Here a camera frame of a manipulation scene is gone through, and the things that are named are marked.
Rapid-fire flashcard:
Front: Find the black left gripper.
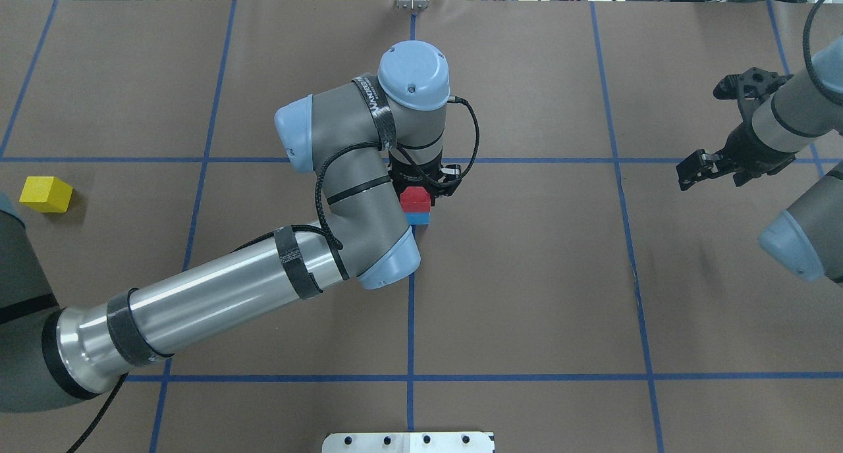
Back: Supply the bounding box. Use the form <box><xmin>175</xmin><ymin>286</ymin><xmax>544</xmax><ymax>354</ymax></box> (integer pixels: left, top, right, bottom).
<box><xmin>388</xmin><ymin>149</ymin><xmax>443</xmax><ymax>193</ymax></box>

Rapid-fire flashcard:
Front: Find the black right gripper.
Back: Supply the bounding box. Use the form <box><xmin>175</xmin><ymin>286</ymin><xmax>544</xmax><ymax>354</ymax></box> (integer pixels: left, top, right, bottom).
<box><xmin>713</xmin><ymin>68</ymin><xmax>801</xmax><ymax>187</ymax></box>

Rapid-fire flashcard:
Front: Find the red cube block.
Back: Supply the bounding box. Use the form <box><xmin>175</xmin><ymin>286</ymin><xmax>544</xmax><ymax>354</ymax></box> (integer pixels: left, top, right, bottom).
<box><xmin>398</xmin><ymin>186</ymin><xmax>433</xmax><ymax>214</ymax></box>

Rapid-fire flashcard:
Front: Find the blue cube block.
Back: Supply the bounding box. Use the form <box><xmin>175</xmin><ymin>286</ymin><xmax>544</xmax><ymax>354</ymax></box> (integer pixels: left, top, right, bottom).
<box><xmin>404</xmin><ymin>212</ymin><xmax>431</xmax><ymax>226</ymax></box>

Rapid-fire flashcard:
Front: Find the yellow cube block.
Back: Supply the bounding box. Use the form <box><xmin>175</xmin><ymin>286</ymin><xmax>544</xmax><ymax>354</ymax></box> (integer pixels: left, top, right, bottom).
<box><xmin>18</xmin><ymin>176</ymin><xmax>74</xmax><ymax>214</ymax></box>

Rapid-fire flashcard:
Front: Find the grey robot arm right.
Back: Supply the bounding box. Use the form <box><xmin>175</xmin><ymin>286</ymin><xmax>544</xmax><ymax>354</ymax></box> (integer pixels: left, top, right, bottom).
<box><xmin>697</xmin><ymin>38</ymin><xmax>841</xmax><ymax>284</ymax></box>

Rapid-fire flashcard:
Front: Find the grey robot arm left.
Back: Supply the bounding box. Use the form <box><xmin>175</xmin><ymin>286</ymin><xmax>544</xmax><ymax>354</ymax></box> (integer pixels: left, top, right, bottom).
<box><xmin>1</xmin><ymin>41</ymin><xmax>466</xmax><ymax>413</ymax></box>

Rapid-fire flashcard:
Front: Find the blue tape line lengthwise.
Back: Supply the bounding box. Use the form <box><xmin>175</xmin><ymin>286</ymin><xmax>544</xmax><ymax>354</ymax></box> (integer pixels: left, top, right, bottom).
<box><xmin>406</xmin><ymin>12</ymin><xmax>418</xmax><ymax>433</ymax></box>

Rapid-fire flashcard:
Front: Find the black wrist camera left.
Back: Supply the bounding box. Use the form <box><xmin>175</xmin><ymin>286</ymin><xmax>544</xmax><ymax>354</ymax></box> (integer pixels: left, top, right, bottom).
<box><xmin>433</xmin><ymin>164</ymin><xmax>462</xmax><ymax>198</ymax></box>

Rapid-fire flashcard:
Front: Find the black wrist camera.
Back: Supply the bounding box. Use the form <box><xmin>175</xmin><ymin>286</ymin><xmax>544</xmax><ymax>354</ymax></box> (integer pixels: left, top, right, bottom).
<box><xmin>676</xmin><ymin>149</ymin><xmax>721</xmax><ymax>192</ymax></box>
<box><xmin>433</xmin><ymin>164</ymin><xmax>462</xmax><ymax>198</ymax></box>

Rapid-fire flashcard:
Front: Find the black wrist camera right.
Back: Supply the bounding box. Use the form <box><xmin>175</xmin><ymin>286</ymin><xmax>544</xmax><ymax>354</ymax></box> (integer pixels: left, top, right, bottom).
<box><xmin>676</xmin><ymin>149</ymin><xmax>721</xmax><ymax>192</ymax></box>

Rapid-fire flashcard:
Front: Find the black braided cable left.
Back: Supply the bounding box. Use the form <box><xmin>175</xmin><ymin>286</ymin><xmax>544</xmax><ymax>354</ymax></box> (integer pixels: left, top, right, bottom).
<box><xmin>315</xmin><ymin>96</ymin><xmax>480</xmax><ymax>251</ymax></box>

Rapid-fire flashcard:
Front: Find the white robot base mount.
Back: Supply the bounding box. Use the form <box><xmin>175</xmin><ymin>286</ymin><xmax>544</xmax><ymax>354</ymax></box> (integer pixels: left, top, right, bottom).
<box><xmin>321</xmin><ymin>431</ymin><xmax>496</xmax><ymax>452</ymax></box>

